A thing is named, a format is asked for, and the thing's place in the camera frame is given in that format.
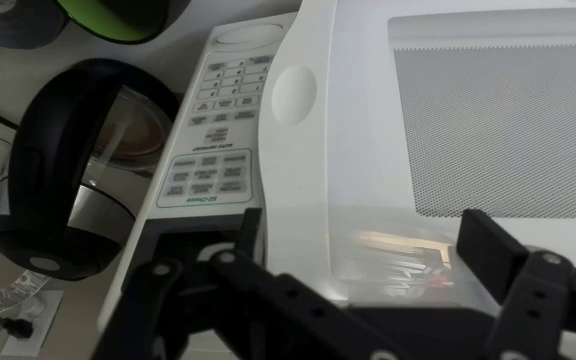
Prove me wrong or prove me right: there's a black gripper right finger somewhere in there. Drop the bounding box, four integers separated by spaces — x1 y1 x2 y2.
455 209 576 360

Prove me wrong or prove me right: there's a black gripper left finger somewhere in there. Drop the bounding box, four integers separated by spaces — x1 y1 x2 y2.
90 207 412 360

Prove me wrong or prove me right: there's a white microwave door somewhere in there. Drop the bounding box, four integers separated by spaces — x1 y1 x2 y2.
256 0 576 317

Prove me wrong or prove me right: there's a white microwave oven body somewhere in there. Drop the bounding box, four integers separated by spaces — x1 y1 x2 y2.
97 10 304 332

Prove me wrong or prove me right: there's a white paper sheet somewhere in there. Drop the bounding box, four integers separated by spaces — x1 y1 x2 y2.
0 288 64 360

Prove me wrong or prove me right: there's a black glass electric kettle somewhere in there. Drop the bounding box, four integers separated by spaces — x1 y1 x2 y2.
0 56 185 283

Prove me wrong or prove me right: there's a dark green cup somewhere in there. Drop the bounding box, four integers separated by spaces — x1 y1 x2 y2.
56 0 194 47

